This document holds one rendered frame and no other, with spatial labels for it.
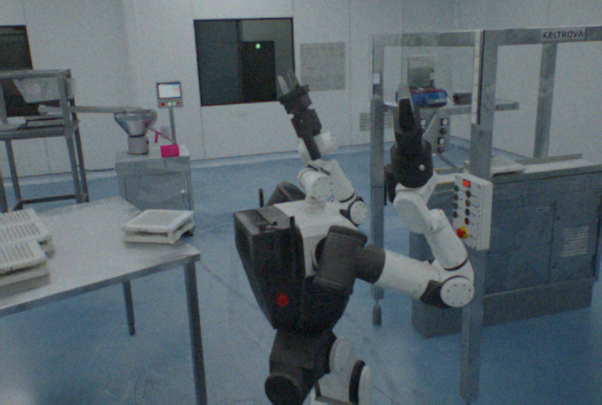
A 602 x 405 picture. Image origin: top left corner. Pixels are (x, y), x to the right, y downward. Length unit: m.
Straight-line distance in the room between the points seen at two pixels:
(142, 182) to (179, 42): 3.11
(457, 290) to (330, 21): 6.82
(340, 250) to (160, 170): 3.63
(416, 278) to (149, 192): 3.71
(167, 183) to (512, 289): 2.90
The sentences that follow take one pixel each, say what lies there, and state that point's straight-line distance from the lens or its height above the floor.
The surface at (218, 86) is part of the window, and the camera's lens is 7.54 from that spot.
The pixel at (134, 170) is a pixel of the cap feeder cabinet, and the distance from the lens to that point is 4.75.
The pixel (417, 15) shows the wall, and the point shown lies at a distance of 8.48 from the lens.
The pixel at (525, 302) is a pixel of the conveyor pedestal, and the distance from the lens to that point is 3.59.
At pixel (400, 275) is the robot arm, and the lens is 1.29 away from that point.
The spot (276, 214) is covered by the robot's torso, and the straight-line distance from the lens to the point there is 1.44.
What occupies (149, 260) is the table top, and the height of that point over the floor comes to 0.87.
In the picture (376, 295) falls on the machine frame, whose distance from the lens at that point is 3.30.
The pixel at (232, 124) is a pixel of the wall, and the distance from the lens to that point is 7.62.
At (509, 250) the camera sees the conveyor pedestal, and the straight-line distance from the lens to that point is 3.35.
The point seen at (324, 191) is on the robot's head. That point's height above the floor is 1.33.
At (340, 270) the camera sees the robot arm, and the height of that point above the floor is 1.20.
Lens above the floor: 1.72
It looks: 15 degrees down
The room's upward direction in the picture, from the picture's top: 2 degrees counter-clockwise
